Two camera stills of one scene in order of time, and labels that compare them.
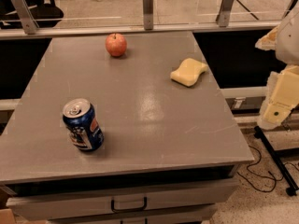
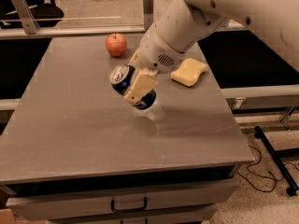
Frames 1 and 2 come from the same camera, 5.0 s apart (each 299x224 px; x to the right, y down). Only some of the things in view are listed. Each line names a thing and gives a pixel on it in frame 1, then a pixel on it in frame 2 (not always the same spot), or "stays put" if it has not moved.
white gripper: (289, 43) -> (156, 50)
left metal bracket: (28, 22) stays put
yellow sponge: (189, 72) stays put
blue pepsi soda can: (81, 124) -> (121, 77)
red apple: (116, 44) stays put
